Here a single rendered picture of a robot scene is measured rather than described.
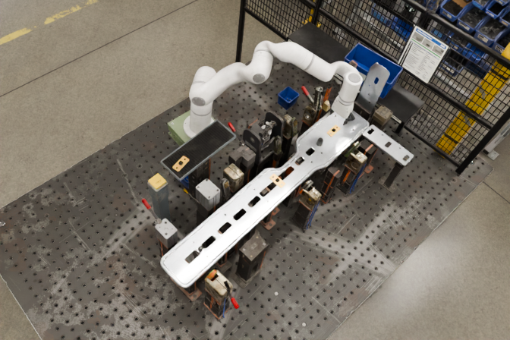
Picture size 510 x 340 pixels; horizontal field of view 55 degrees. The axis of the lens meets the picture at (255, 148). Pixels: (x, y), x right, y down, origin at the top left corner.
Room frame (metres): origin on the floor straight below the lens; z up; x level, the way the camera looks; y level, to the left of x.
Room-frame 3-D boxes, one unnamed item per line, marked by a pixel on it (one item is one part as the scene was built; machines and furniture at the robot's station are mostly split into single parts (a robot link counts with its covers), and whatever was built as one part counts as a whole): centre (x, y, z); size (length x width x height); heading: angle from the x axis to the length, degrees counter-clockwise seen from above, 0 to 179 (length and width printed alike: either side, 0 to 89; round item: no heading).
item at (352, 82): (1.64, -0.41, 1.37); 0.09 x 0.08 x 0.13; 178
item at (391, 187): (1.54, -0.81, 0.84); 0.11 x 0.06 x 0.29; 54
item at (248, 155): (1.35, 0.04, 0.89); 0.13 x 0.11 x 0.38; 54
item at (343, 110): (1.64, -0.41, 1.23); 0.10 x 0.07 x 0.11; 54
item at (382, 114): (1.79, -0.68, 0.88); 0.08 x 0.08 x 0.36; 54
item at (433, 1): (2.16, -0.79, 1.53); 0.06 x 0.06 x 0.20
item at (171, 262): (1.24, -0.13, 1.00); 1.38 x 0.22 x 0.02; 144
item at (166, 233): (0.88, 0.34, 0.88); 0.11 x 0.10 x 0.36; 54
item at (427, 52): (2.03, -0.82, 1.30); 0.23 x 0.02 x 0.31; 54
